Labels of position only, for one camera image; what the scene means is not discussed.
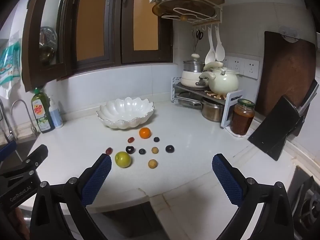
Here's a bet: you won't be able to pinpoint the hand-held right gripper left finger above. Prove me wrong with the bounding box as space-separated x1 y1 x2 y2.
30 153 112 240

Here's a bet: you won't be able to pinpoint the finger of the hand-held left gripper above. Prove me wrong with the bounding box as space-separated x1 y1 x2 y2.
0 144 48 182
0 140 17 167

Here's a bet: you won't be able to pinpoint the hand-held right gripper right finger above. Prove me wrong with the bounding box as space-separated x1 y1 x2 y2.
212 153 294 240

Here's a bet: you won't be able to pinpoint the green grape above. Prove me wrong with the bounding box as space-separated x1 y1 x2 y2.
115 151 132 168

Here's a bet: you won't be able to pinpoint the orange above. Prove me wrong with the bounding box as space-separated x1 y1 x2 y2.
139 127 152 139

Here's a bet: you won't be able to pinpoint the white scalloped bowl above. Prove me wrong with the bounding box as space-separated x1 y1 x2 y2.
96 97 155 130

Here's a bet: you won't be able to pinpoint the chrome faucet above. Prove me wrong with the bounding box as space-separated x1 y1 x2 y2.
11 99 38 137

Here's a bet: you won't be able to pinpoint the green dish soap bottle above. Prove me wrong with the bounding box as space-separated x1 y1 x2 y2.
31 87 56 134

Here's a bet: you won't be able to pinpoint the white pump bottle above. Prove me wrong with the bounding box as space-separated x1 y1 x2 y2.
49 97 64 129

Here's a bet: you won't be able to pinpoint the jar of red sauce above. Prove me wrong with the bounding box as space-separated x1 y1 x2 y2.
230 99 255 135

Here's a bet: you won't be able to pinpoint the stainless steel pot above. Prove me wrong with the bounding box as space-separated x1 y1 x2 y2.
201 97 225 122

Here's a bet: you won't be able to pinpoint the white and grey shelf rack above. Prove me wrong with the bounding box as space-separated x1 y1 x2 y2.
171 77 243 128

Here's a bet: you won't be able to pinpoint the gas stove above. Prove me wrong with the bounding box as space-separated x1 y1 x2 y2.
287 166 320 230

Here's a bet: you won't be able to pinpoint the printed plastic bag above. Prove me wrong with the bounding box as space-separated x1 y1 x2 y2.
0 31 22 98

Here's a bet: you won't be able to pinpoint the wooden bead trivet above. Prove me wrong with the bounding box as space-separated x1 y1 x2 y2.
204 90 228 100

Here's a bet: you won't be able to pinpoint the metal pan lid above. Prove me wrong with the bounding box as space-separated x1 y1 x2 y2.
178 92 203 109

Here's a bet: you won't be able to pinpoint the cream ceramic pot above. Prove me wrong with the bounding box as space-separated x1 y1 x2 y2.
200 62 240 95

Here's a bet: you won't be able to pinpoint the cream stacked pans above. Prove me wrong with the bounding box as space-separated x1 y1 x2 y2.
180 70 209 88

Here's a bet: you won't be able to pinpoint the perforated metal steamer plate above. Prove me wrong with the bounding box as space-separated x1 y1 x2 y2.
39 27 57 47

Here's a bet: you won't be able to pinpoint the steel pot with glass lid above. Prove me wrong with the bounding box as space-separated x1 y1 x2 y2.
183 53 205 73

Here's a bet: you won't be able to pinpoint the large brown cutting board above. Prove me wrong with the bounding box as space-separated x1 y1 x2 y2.
255 31 317 117

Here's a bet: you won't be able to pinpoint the white soup ladle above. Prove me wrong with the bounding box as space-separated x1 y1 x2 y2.
205 26 216 64

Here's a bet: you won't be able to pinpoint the white rice paddle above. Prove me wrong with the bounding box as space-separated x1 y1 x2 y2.
215 26 225 62

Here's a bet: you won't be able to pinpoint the black scissors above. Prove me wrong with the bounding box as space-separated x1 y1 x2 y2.
194 29 203 52

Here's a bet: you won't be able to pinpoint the wooden board in rack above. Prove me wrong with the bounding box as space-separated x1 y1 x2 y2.
152 0 224 18

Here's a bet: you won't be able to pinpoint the white wall outlet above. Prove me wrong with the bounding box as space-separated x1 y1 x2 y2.
225 56 244 74
244 59 260 80

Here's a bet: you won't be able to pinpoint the brown wooden window frame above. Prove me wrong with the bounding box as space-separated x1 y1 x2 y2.
21 0 173 92

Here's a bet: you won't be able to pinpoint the white wire hanging rack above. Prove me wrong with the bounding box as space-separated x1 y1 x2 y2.
150 0 224 27

